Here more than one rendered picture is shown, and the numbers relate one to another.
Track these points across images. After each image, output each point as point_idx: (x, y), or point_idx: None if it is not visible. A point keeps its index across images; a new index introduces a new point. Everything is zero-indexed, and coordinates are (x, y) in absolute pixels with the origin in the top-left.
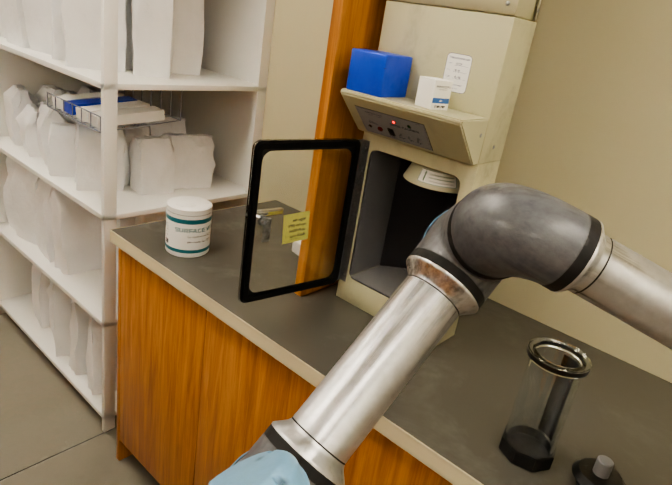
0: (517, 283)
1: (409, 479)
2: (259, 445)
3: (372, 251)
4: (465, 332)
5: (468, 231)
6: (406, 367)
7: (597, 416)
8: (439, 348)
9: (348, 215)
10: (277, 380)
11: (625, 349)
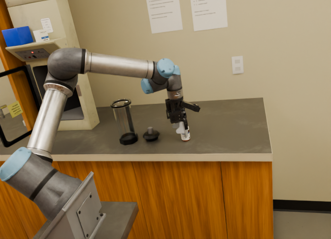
0: (118, 95)
1: (98, 171)
2: None
3: None
4: (104, 119)
5: (51, 67)
6: (55, 116)
7: (152, 121)
8: (94, 128)
9: (36, 96)
10: None
11: (160, 99)
